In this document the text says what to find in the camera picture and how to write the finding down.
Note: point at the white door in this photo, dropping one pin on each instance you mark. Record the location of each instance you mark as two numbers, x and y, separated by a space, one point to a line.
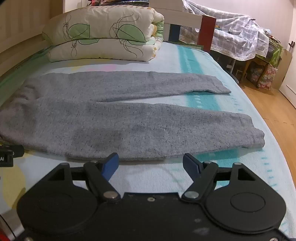
290 64

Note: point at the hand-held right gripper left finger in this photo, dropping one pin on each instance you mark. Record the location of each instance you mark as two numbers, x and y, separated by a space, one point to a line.
110 165

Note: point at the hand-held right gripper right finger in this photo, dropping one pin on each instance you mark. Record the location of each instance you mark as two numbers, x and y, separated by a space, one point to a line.
191 166

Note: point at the white bed sheet with teal stripe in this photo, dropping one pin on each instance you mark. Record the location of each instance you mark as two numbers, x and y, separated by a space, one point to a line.
196 69

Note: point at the grey pants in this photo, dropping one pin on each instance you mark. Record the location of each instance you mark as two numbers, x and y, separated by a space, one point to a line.
97 129

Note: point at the folded leaf print quilt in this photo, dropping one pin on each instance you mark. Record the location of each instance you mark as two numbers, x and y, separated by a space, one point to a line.
101 37

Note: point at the floral bag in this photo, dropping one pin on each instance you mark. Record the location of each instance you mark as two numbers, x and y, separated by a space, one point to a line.
266 77

